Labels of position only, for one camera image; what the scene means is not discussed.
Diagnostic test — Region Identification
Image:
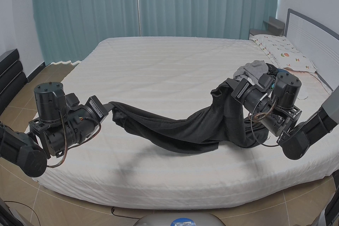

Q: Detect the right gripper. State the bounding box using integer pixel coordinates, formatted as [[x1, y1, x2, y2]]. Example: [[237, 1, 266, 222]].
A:
[[231, 79, 274, 120]]

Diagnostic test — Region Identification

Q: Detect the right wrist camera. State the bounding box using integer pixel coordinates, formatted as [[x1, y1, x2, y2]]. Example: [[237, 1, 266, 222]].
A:
[[258, 73, 276, 91]]

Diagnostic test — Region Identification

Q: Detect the grey bedside table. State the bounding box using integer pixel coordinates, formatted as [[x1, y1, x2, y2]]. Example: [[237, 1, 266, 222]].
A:
[[248, 16, 286, 37]]

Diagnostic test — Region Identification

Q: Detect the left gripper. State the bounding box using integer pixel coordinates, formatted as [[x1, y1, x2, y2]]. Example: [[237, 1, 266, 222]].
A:
[[66, 96, 108, 144]]

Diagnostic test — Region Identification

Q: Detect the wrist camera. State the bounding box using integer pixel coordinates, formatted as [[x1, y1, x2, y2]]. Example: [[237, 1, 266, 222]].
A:
[[65, 93, 80, 109], [258, 73, 276, 91]]

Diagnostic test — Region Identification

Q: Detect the black chest of drawers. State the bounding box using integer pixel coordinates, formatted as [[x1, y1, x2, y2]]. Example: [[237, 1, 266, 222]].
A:
[[0, 48, 27, 114]]

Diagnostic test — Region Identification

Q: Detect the white printed pillow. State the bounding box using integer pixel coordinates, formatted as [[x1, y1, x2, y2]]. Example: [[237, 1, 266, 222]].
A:
[[250, 34, 317, 72]]

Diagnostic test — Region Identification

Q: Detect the bed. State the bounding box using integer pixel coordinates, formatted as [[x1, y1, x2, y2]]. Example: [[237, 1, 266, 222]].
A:
[[26, 8, 339, 203]]

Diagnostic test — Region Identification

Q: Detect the black T-shirt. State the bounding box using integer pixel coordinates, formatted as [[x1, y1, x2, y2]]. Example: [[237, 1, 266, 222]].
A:
[[111, 79, 271, 154]]

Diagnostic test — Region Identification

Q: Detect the pile of clothes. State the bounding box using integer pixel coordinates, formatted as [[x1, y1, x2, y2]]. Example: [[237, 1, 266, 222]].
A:
[[233, 60, 309, 100]]

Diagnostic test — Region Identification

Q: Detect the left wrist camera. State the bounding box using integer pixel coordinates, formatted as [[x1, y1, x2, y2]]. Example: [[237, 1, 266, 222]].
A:
[[65, 93, 80, 109]]

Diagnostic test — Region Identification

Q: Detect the black cable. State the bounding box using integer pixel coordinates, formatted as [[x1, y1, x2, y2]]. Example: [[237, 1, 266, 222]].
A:
[[110, 207, 139, 220], [0, 201, 38, 226], [249, 122, 271, 146]]

